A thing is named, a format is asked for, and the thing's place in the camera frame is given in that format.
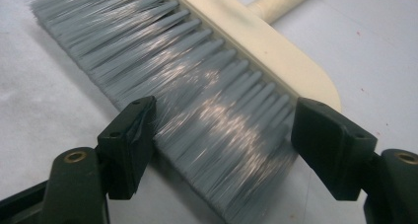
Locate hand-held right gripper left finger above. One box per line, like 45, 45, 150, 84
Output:
42, 95, 158, 224

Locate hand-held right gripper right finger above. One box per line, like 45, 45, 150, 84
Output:
290, 97, 418, 224

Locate cream brush with grey bristles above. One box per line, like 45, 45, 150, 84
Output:
29, 0, 343, 224

